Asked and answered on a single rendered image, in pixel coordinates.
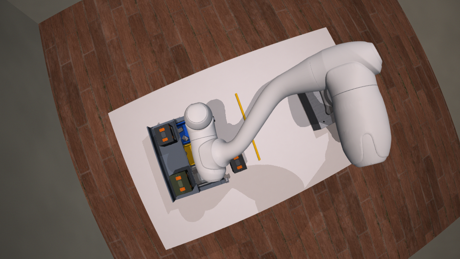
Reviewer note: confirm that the grey metal shelf rack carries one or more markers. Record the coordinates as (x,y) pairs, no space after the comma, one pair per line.
(173,159)

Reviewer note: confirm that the grey open bin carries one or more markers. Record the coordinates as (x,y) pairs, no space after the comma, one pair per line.
(198,178)

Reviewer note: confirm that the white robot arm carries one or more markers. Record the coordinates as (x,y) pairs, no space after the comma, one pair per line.
(344,75)

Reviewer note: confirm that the yellow open bin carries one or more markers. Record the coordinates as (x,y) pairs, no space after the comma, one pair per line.
(189,153)

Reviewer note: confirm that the blue bin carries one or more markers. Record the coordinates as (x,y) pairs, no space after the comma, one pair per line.
(182,124)

